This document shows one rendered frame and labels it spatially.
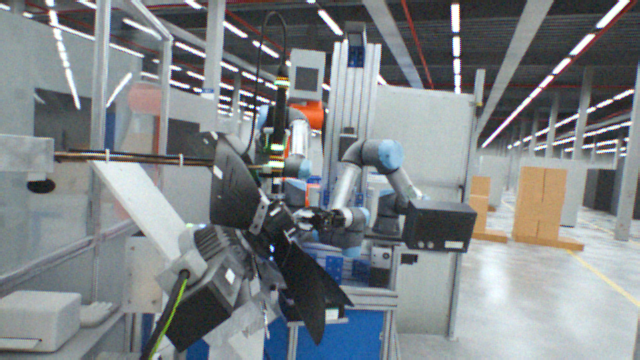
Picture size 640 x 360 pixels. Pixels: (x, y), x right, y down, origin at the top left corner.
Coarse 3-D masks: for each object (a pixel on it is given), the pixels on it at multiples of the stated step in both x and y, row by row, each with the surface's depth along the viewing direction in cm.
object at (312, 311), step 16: (288, 256) 103; (304, 256) 94; (288, 272) 102; (304, 272) 94; (288, 288) 102; (304, 288) 95; (320, 288) 84; (304, 304) 96; (320, 304) 87; (304, 320) 96; (320, 320) 89; (320, 336) 90
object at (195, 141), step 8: (192, 136) 113; (200, 136) 115; (208, 136) 117; (232, 136) 126; (192, 144) 111; (200, 144) 113; (232, 144) 122; (240, 144) 126; (200, 152) 112; (208, 152) 114; (240, 152) 122; (248, 160) 122; (208, 168) 111; (256, 176) 120; (256, 184) 117
